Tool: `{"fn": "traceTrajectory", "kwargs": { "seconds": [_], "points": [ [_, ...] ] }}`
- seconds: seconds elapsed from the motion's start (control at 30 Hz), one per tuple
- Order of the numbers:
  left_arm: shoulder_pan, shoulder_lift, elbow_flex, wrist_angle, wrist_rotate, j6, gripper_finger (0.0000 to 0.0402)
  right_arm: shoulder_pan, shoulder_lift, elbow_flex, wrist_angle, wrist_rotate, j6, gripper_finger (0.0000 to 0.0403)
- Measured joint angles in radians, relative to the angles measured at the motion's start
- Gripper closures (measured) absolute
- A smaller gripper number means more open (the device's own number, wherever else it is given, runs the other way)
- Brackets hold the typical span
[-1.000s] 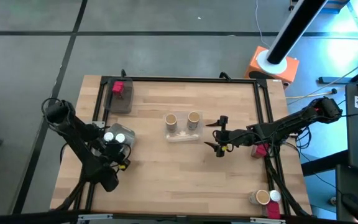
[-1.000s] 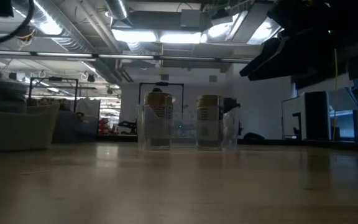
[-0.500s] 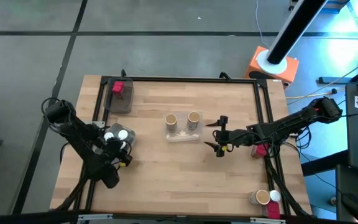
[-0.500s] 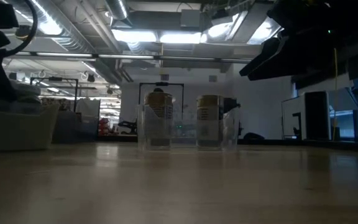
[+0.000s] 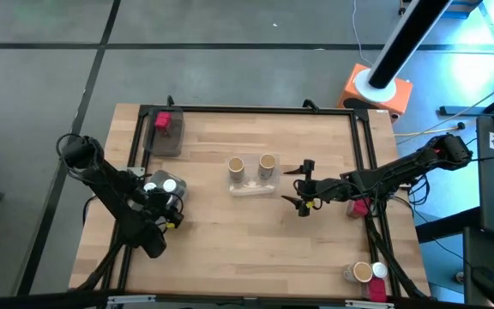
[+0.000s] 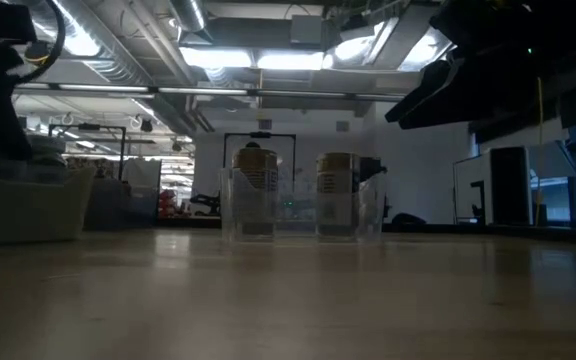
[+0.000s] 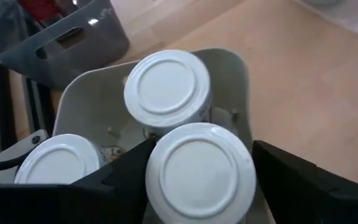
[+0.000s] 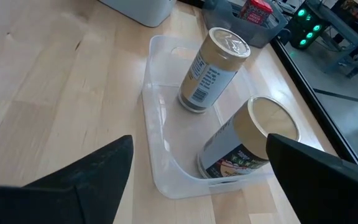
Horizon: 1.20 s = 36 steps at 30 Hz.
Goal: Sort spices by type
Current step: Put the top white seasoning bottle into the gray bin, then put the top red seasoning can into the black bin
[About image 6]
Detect translucent grey plastic bin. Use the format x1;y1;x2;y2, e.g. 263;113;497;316
0;166;98;246

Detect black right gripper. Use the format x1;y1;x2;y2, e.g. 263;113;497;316
385;0;534;130

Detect dark translucent plastic bin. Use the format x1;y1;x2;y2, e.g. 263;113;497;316
84;177;162;232

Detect red stacked objects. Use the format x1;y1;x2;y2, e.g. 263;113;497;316
157;188;178;217

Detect shiny rectangular ceiling duct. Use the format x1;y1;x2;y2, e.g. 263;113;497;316
325;4;457;74

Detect black yellow hanging reel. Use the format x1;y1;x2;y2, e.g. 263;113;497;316
23;39;58;69

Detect black tower unit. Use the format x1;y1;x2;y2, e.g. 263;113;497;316
489;146;533;226

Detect black workstation frame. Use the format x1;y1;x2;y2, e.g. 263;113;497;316
222;131;298;201

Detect silver round duct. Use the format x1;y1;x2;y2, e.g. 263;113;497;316
169;0;214;46

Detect yellow hanging cable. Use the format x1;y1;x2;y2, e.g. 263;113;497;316
535;77;545;226

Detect ceiling light panel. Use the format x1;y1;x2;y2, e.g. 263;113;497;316
180;46;254;70
256;51;327;71

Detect grey ceiling junction box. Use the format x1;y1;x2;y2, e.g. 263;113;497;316
289;13;327;46

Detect black device silhouette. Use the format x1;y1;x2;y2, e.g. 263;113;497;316
359;156;388;182

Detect clear plastic bin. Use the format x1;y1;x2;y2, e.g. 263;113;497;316
219;167;388;245

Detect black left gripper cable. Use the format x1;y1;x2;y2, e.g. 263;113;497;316
15;0;68;85

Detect horizontal grey ceiling pipe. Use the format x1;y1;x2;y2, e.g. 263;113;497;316
12;82;409;105

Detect white partition cabinet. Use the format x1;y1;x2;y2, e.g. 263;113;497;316
451;141;576;226

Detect tan lid spice jar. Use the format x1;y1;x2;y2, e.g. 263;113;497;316
231;146;280;240
316;152;363;241

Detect black equipment silhouette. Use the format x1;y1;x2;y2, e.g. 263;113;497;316
189;192;223;217

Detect black aluminium table frame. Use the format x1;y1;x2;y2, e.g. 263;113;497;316
157;215;576;246

